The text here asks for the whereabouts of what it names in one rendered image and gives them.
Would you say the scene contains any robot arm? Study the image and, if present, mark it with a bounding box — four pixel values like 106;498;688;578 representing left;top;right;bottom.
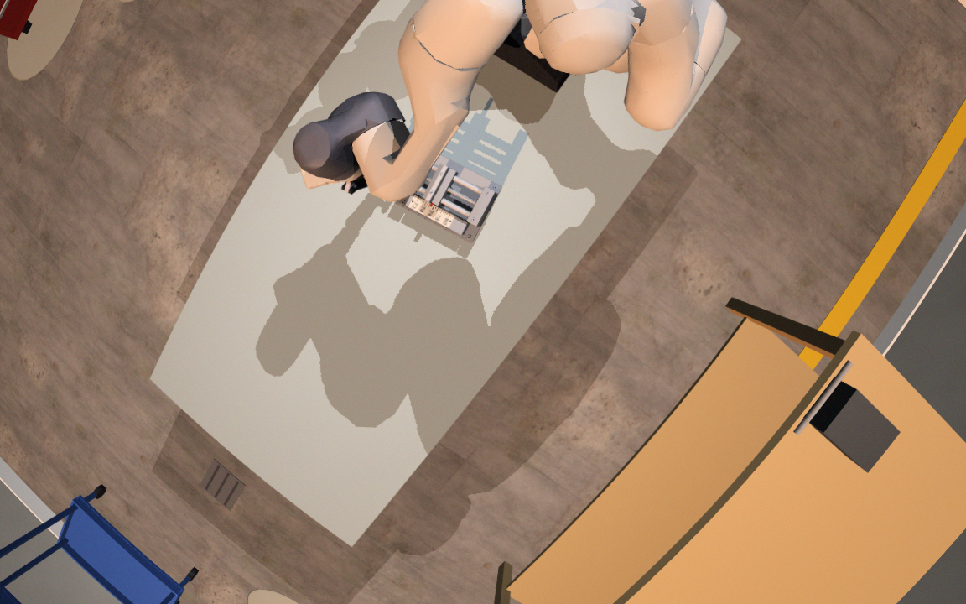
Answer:
293;0;727;202

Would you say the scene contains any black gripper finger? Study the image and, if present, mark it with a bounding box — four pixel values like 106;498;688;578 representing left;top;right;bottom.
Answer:
341;178;368;194

